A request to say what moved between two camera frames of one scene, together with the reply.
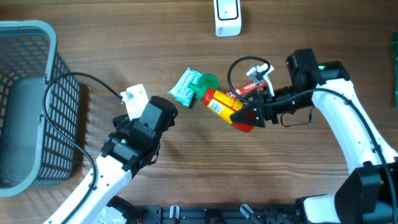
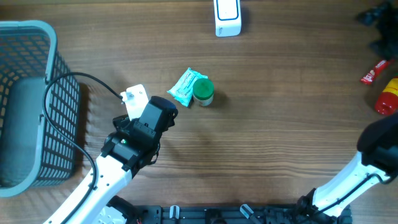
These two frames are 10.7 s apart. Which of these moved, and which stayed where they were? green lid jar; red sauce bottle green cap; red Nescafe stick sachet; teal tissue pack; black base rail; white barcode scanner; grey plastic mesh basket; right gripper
Moved: red Nescafe stick sachet; green lid jar; red sauce bottle green cap; right gripper
Stayed: white barcode scanner; teal tissue pack; black base rail; grey plastic mesh basket
